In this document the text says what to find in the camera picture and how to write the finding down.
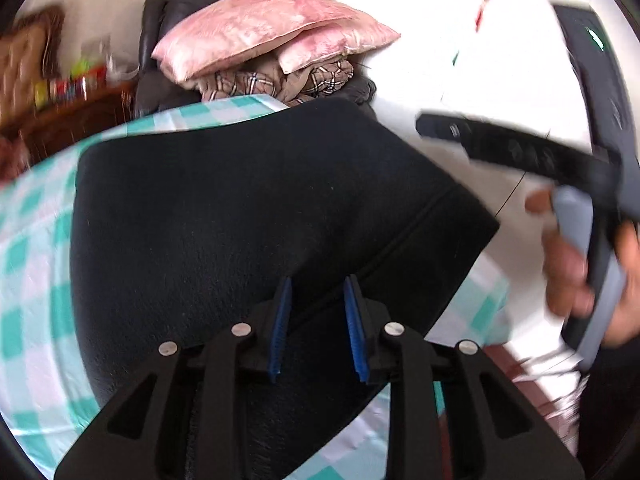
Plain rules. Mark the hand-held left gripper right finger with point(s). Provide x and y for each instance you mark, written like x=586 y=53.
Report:
x=356 y=330

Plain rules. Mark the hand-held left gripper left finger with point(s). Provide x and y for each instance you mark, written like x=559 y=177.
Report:
x=280 y=330

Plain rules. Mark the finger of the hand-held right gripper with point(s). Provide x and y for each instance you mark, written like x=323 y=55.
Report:
x=500 y=142

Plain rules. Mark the black pants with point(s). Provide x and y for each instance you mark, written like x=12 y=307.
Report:
x=225 y=200

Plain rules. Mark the person's right hand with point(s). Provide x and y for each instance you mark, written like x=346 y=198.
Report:
x=565 y=275

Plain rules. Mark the white wardrobe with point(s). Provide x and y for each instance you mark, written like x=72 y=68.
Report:
x=425 y=60

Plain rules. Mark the small pink satin pillow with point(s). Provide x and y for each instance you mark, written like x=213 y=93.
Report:
x=345 y=45

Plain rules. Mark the green checked blanket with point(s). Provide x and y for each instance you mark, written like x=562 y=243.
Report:
x=35 y=320

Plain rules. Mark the brown plaid cloth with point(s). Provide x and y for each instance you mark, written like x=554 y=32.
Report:
x=240 y=85

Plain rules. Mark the person's dark clothing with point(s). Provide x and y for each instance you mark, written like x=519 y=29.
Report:
x=610 y=420

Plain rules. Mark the large pink satin pillow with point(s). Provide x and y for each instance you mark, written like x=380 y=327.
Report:
x=240 y=30

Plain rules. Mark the dark wooden nightstand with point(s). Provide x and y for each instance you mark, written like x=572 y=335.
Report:
x=65 y=120

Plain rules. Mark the cluster of small colourful bottles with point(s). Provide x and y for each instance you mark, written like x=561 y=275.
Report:
x=75 y=85

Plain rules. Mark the black leather chair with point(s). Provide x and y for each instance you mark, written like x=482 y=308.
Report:
x=150 y=35

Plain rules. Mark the tufted brown leather headboard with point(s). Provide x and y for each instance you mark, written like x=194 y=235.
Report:
x=25 y=60

